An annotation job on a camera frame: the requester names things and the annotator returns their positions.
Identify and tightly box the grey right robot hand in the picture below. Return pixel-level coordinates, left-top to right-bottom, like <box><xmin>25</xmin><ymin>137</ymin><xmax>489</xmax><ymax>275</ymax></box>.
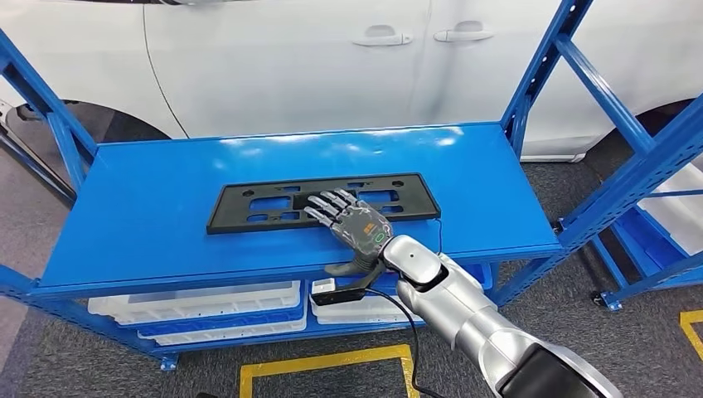
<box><xmin>303</xmin><ymin>188</ymin><xmax>395</xmax><ymax>277</ymax></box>

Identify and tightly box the black plastic licence plate bracket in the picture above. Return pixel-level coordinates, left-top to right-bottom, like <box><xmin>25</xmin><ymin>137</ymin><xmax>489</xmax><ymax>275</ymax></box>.
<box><xmin>206</xmin><ymin>172</ymin><xmax>442</xmax><ymax>235</ymax></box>

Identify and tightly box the blue metal shelf rack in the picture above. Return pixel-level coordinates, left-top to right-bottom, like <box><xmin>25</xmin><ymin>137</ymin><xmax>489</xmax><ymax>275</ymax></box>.
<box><xmin>590</xmin><ymin>162</ymin><xmax>703</xmax><ymax>313</ymax></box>
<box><xmin>0</xmin><ymin>0</ymin><xmax>703</xmax><ymax>373</ymax></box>

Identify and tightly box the yellow floor tape square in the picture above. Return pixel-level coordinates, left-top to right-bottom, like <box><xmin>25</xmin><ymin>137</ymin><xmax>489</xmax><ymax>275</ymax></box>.
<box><xmin>239</xmin><ymin>343</ymin><xmax>422</xmax><ymax>398</ymax></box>

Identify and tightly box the white car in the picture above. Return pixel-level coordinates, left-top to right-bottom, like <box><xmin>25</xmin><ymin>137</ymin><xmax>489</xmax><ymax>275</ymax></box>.
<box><xmin>0</xmin><ymin>0</ymin><xmax>703</xmax><ymax>163</ymax></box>

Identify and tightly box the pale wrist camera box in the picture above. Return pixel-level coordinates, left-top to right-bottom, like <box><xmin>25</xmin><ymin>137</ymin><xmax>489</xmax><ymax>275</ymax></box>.
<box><xmin>310</xmin><ymin>276</ymin><xmax>381</xmax><ymax>308</ymax></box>

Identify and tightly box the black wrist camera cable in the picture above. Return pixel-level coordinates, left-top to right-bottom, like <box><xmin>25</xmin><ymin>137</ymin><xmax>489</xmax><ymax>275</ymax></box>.
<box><xmin>365</xmin><ymin>286</ymin><xmax>444</xmax><ymax>398</ymax></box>

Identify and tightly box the white car door handle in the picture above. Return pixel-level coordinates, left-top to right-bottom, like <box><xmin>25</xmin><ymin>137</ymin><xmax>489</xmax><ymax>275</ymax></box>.
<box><xmin>432</xmin><ymin>21</ymin><xmax>496</xmax><ymax>43</ymax></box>
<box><xmin>352</xmin><ymin>24</ymin><xmax>414</xmax><ymax>48</ymax></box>

